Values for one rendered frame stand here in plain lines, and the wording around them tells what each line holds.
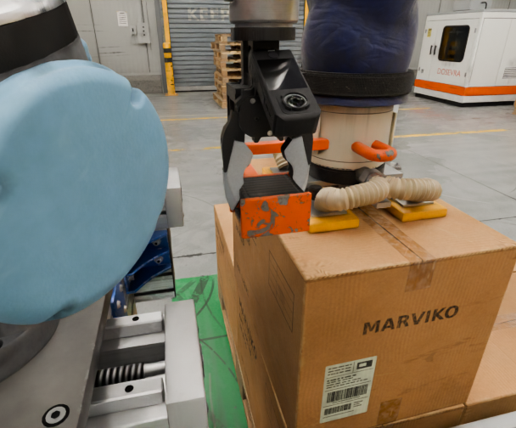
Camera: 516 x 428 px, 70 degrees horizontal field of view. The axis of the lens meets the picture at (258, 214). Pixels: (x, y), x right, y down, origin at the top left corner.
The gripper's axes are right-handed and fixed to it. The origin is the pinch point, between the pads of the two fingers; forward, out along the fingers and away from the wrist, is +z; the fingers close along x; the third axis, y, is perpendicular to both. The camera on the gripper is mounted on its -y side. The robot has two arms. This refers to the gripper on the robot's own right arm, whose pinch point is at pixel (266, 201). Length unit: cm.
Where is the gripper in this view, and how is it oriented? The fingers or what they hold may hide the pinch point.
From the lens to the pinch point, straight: 47.8
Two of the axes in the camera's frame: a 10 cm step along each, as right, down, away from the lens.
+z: 0.0, 9.0, 4.4
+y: -2.5, -4.3, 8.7
